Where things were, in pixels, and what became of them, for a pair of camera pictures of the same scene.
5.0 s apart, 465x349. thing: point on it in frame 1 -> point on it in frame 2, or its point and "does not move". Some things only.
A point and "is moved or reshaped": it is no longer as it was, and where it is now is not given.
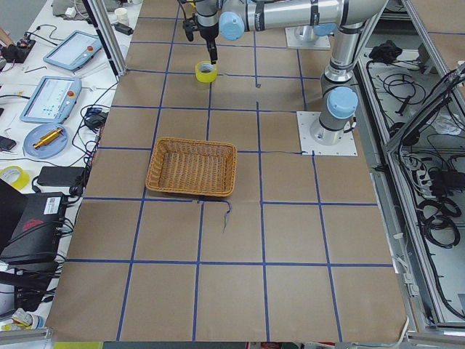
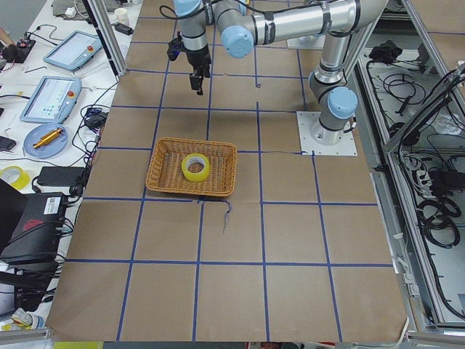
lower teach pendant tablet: [53, 99] does not move
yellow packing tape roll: [205, 72] is moved or reshaped
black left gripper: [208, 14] -> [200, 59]
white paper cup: [122, 15] does not move
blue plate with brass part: [46, 140] does not move
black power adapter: [62, 176] does not move
